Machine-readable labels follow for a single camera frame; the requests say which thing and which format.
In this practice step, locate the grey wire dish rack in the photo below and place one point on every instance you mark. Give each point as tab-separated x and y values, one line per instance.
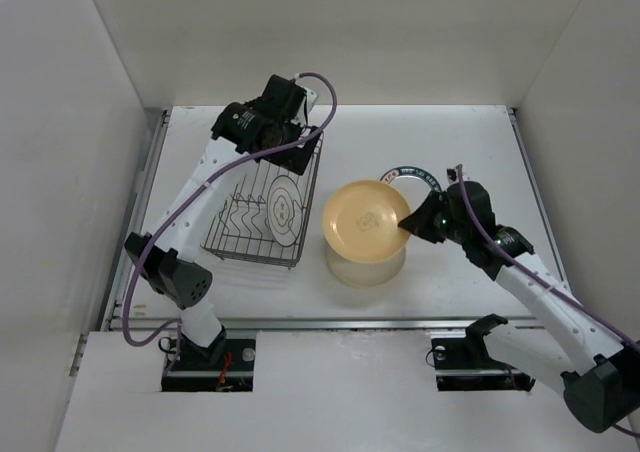
265	219

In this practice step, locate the cream white plate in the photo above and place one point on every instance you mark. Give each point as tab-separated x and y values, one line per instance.
360	275

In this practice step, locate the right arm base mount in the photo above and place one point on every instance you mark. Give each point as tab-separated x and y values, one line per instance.
460	366

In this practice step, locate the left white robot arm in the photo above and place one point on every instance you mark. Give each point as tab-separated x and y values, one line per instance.
166	258

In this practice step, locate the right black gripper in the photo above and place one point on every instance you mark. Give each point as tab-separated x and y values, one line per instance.
417	222

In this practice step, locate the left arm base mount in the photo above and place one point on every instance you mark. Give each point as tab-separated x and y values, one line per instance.
185	369

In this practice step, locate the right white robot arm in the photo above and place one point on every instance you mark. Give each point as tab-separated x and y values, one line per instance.
590	363

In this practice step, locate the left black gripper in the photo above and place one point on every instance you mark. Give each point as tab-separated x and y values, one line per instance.
294	159

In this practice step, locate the plate with patterned blue rim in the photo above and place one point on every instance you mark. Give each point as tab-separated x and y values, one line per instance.
411	172

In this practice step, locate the yellow bear plate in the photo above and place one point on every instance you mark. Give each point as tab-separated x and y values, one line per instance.
361	221

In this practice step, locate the front aluminium rail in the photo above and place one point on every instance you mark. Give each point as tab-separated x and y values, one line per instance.
309	324

